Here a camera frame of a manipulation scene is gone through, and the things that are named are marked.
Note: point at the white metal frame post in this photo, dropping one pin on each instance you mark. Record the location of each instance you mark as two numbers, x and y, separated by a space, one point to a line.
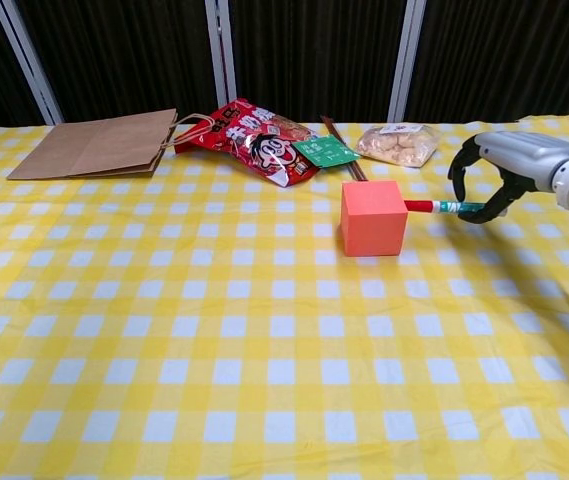
406 55
220 50
29 60

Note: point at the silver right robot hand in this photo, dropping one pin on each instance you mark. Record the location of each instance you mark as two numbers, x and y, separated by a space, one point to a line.
524 155

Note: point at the orange pink foam cube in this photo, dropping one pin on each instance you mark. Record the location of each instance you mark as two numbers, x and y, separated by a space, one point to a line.
371 220

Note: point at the red capped marker pen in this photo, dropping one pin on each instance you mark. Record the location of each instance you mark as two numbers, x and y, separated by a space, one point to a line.
421 205

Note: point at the brown paper bag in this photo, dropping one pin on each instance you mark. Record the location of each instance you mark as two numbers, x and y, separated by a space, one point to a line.
94 145

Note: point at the yellow white checkered tablecloth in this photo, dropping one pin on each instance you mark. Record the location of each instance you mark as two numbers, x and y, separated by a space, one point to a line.
214 350

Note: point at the red cartoon snack bag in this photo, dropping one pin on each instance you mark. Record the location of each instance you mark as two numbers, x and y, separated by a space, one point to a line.
249 147

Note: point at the small green packet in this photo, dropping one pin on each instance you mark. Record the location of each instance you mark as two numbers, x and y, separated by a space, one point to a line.
324 151

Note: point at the clear bag of puffed snacks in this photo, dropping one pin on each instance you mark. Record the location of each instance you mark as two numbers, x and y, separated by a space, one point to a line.
396 145

